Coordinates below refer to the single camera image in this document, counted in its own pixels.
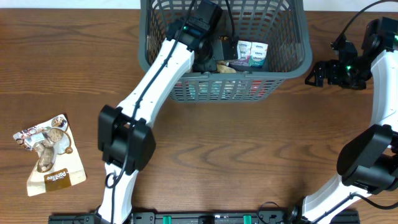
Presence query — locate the dried mushroom bag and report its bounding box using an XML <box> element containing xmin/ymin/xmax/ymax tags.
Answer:
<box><xmin>216</xmin><ymin>60</ymin><xmax>236</xmax><ymax>73</ymax></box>
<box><xmin>13</xmin><ymin>114</ymin><xmax>86</xmax><ymax>197</ymax></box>

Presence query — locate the Kleenex tissue multipack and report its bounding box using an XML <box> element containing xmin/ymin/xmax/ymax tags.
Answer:
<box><xmin>228</xmin><ymin>40</ymin><xmax>268</xmax><ymax>68</ymax></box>

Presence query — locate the mint green wipes packet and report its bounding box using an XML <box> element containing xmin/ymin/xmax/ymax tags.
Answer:
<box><xmin>188</xmin><ymin>81</ymin><xmax>248</xmax><ymax>100</ymax></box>

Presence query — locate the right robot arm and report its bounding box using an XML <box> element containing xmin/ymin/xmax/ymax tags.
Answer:
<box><xmin>284</xmin><ymin>17</ymin><xmax>397</xmax><ymax>223</ymax></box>

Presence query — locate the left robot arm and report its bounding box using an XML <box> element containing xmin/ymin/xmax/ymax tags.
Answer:
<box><xmin>94</xmin><ymin>1</ymin><xmax>223</xmax><ymax>223</ymax></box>

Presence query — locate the grey plastic laundry basket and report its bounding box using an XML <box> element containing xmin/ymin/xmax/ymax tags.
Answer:
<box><xmin>137</xmin><ymin>0</ymin><xmax>313</xmax><ymax>104</ymax></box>

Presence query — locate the left black cable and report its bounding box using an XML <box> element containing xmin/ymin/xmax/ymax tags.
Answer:
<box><xmin>104</xmin><ymin>0</ymin><xmax>237</xmax><ymax>224</ymax></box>

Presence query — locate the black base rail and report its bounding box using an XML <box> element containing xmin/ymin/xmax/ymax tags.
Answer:
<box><xmin>48</xmin><ymin>208</ymin><xmax>361</xmax><ymax>224</ymax></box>

